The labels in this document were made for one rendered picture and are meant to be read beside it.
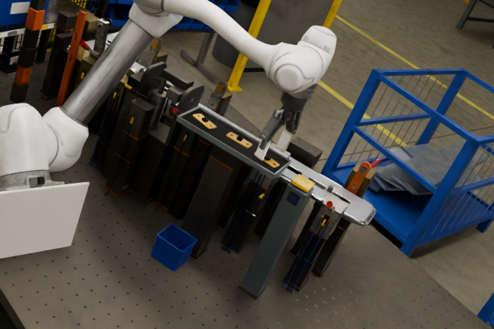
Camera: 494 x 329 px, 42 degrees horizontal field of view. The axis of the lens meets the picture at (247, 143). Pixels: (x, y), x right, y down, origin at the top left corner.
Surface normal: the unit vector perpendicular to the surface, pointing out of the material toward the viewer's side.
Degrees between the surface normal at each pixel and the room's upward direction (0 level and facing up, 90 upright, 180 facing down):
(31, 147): 44
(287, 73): 90
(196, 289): 0
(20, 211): 90
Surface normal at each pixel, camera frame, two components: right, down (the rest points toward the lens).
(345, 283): 0.35, -0.82
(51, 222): 0.58, 0.57
